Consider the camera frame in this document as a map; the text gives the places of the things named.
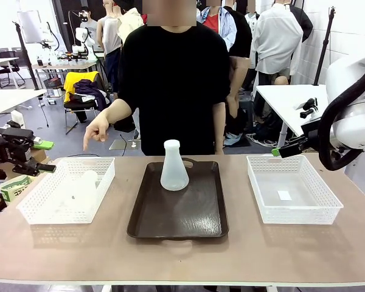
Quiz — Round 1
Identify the green and white carton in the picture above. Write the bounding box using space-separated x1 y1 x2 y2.
0 175 32 203

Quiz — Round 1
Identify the brown cardboard box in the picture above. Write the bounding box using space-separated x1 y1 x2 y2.
29 148 50 167

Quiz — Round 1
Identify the black metal frame chair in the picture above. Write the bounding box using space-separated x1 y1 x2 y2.
63 71 110 135

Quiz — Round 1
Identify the dark purple garment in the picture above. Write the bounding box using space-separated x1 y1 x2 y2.
74 78 113 128

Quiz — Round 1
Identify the black camera tripod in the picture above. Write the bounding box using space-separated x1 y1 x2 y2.
313 5 337 86

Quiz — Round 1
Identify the mannequin in white tank top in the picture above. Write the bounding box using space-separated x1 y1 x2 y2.
97 0 124 101

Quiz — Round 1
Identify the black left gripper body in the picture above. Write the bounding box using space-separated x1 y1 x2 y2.
0 126 35 167

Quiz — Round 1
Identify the person's black shirt torso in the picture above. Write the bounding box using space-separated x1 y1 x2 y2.
117 23 232 157

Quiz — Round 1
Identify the yellow garment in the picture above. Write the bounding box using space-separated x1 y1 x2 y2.
63 71 100 103

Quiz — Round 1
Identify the person's right hand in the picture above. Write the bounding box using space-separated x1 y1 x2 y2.
82 114 111 152

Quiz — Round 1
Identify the black office chair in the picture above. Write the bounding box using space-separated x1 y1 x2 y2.
0 47 26 89

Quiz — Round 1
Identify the grey floor socket plate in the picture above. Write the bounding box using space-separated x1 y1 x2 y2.
109 139 142 151

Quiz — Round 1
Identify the white plastic conical flask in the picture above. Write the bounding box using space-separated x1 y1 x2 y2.
159 139 190 192

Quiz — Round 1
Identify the black corrugated cable hose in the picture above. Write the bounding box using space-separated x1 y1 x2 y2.
317 64 365 172

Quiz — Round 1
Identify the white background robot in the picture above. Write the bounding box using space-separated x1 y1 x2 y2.
72 26 97 56

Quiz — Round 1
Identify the black light stand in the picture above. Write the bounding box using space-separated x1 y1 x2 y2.
12 21 40 91

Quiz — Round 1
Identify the white perforated plastic basket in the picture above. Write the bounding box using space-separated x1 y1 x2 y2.
16 156 116 226
246 155 344 225

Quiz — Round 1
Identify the person's left forearm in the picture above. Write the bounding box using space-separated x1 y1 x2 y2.
212 102 227 148

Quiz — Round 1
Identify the background person in blue shirt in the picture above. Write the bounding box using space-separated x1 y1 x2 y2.
196 4 252 118

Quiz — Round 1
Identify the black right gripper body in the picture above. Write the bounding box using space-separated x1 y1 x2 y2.
300 119 324 150

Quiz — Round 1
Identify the wooden background desk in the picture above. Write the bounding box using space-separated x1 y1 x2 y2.
31 60 99 80

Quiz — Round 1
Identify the person's right forearm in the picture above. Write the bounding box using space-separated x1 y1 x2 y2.
100 97 133 124

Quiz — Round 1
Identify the white table with rounded edge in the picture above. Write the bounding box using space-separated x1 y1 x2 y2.
0 88 48 119

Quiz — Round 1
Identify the white plastic canister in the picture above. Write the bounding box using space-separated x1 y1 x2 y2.
10 110 26 129

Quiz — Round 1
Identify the white softbox panel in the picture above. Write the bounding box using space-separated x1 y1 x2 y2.
17 10 46 44

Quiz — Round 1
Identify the dark brown serving tray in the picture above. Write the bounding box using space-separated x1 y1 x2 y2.
127 157 230 242

